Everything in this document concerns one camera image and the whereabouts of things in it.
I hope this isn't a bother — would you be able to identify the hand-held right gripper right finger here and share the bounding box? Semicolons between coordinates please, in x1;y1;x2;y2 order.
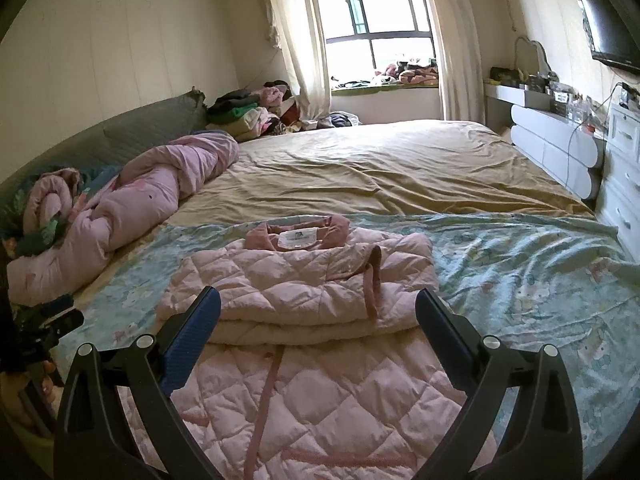
416;287;585;480

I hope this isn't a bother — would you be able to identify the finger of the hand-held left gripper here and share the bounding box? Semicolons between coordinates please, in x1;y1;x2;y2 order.
20;294;75;323
15;309;85;356

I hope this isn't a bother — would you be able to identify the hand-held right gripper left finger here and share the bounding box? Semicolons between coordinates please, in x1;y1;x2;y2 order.
52;286;222;480

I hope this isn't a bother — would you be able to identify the pink quilted jacket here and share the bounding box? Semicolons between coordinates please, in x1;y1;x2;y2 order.
120;214;498;480

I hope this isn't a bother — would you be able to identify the pile of mixed clothes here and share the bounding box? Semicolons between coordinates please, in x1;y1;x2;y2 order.
206;80;321;142

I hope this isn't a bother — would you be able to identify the dark clothes heap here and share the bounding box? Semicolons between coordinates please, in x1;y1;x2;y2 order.
315;112;361;131

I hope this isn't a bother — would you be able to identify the heap of pink plush clothes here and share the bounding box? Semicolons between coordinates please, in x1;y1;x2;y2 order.
332;60;440;93

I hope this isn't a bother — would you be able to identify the yellow floral cloth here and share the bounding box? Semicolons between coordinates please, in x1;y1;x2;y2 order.
0;355;58;441

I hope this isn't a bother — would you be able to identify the light blue printed bed sheet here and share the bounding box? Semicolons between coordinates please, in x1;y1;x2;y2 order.
55;212;640;476

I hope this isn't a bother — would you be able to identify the pink rolled comforter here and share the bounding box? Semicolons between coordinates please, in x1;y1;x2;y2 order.
7;132;240;306

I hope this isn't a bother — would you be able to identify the tan bed sheet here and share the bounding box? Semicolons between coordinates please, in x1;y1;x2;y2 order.
170;120;596;226

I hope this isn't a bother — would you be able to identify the grey padded headboard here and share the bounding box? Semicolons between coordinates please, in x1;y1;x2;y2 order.
0;87;208;186

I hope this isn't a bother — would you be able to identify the white grey dressing table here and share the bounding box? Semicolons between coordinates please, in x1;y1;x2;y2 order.
482;82;608;201

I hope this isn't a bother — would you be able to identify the window bench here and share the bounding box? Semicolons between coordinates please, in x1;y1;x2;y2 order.
330;82;443;123

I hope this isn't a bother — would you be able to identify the white drawer cabinet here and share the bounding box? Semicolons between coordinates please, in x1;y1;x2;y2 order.
597;100;640;261

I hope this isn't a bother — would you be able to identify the clutter of cosmetics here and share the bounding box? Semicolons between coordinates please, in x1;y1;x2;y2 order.
490;66;608;133

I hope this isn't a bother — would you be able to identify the cream curtain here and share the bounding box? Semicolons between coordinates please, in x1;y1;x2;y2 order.
415;0;488;123
257;0;332;121

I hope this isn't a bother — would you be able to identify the white framed vanity mirror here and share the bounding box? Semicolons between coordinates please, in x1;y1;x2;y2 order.
515;37;553;73

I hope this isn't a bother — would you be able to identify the window with dark frame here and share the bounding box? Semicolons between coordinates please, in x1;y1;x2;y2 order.
312;0;436;76

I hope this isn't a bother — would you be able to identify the black wall television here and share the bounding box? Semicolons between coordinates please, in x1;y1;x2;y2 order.
575;0;640;71

